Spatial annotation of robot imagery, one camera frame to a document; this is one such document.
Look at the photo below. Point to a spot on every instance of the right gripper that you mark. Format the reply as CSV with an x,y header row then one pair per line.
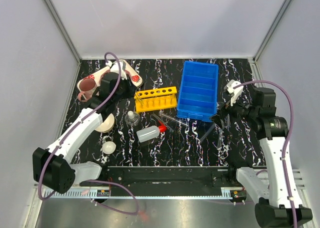
x,y
226,108

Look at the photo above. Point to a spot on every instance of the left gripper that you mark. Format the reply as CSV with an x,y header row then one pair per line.
x,y
131,87

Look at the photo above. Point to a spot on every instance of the yellow test tube rack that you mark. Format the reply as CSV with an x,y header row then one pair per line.
x,y
155,99

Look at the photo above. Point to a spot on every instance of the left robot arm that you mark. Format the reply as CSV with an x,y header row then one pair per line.
x,y
53,166

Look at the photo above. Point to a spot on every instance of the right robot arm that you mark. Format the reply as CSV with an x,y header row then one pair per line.
x,y
277,204

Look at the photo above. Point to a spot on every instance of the clear glass stoppered flask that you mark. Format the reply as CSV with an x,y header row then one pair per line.
x,y
132,118

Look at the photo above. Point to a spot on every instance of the blue divided plastic bin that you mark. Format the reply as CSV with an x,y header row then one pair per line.
x,y
198,92

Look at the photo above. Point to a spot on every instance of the pink mug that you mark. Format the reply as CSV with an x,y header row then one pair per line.
x,y
87,87

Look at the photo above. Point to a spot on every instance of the beige ceramic mortar bowl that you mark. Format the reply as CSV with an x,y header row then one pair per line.
x,y
107,125

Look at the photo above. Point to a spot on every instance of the white wash bottle red cap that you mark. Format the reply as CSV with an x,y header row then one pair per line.
x,y
151,132

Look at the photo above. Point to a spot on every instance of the white round lid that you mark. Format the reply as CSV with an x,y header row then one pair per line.
x,y
108,147

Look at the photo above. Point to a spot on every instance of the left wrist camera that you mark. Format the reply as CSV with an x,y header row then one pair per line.
x,y
120,67

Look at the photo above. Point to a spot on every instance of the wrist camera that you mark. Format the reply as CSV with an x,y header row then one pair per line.
x,y
234,89
120,67

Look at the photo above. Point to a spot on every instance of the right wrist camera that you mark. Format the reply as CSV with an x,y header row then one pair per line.
x,y
234,89

